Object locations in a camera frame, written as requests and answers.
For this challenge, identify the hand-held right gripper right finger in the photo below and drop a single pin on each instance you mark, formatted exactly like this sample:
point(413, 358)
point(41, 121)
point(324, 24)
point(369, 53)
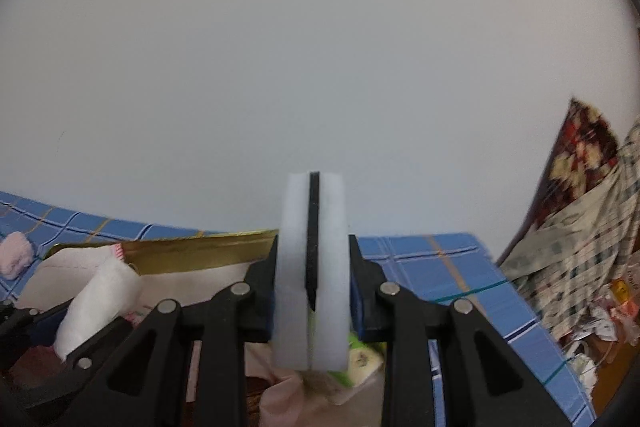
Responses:
point(370, 307)

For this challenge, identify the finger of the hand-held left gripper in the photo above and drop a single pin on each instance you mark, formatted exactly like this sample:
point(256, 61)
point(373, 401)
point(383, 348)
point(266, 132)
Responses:
point(95, 347)
point(30, 322)

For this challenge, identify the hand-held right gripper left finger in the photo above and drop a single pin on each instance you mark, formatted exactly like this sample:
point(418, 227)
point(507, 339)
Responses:
point(260, 297)

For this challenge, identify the orange brown sponge block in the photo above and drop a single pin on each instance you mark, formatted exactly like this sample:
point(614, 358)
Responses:
point(35, 364)

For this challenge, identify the white cloth with pink trim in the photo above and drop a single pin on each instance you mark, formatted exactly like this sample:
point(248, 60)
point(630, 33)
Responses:
point(60, 272)

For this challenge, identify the gold tin box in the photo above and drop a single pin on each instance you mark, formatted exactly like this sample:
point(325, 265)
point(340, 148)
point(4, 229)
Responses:
point(200, 252)

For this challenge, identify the pale pink cloth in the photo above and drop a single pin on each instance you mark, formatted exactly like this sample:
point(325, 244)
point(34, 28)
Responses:
point(285, 399)

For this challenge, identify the pink fluffy puff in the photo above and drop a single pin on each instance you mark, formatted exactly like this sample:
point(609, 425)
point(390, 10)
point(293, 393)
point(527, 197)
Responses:
point(15, 257)

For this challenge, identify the blue plaid bedsheet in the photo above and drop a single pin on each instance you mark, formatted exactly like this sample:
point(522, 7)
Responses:
point(425, 267)

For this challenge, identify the beige plaid cloth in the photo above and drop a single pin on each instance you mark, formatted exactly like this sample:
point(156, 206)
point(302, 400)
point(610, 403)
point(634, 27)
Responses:
point(575, 247)

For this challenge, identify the crumpled white plastic bag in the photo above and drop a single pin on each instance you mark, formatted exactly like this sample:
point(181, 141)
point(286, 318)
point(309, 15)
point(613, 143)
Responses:
point(582, 364)

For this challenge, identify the red floral pillow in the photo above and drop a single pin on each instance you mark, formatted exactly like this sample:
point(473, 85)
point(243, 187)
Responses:
point(575, 157)

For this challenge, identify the orange packet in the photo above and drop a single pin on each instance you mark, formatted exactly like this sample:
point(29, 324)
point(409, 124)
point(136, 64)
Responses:
point(625, 292)

